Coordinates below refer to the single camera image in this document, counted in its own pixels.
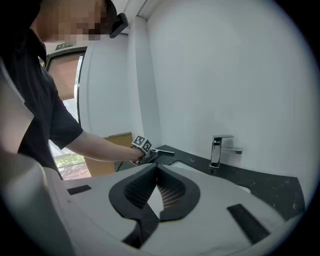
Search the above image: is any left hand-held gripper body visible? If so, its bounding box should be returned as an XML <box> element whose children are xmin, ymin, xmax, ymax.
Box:
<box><xmin>129</xmin><ymin>134</ymin><xmax>153</xmax><ymax>167</ymax></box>

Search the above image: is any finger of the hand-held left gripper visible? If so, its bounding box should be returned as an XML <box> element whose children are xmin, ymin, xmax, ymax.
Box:
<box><xmin>146</xmin><ymin>149</ymin><xmax>160</xmax><ymax>163</ymax></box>

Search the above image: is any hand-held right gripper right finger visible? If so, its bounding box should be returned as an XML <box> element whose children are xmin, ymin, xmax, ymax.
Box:
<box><xmin>155</xmin><ymin>164</ymin><xmax>202</xmax><ymax>222</ymax></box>

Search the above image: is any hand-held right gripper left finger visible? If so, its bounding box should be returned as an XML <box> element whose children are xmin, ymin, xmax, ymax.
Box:
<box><xmin>108</xmin><ymin>163</ymin><xmax>161</xmax><ymax>221</ymax></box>

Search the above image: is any person's right forearm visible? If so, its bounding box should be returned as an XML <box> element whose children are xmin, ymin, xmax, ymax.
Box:
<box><xmin>0</xmin><ymin>56</ymin><xmax>35</xmax><ymax>157</ymax></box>

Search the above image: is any person's left forearm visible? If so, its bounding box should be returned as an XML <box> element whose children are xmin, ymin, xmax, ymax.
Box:
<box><xmin>66</xmin><ymin>129</ymin><xmax>144</xmax><ymax>163</ymax></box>

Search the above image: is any white sink basin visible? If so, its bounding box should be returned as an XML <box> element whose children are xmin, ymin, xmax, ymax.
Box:
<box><xmin>171</xmin><ymin>160</ymin><xmax>252</xmax><ymax>195</ymax></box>

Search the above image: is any chrome faucet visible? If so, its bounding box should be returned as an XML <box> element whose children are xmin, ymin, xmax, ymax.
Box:
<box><xmin>209</xmin><ymin>134</ymin><xmax>243</xmax><ymax>169</ymax></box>

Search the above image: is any person's black shirt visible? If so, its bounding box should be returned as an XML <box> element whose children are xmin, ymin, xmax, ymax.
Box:
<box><xmin>0</xmin><ymin>0</ymin><xmax>84</xmax><ymax>180</ymax></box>

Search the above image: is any green exit sign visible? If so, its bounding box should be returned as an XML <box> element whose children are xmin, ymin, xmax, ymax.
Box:
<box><xmin>54</xmin><ymin>41</ymin><xmax>77</xmax><ymax>51</ymax></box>

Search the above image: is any person's head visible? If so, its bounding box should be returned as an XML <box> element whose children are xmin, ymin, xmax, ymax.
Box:
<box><xmin>29</xmin><ymin>0</ymin><xmax>118</xmax><ymax>43</ymax></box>

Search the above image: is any black head-worn camera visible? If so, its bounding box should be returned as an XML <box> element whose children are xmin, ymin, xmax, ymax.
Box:
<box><xmin>108</xmin><ymin>12</ymin><xmax>130</xmax><ymax>40</ymax></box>

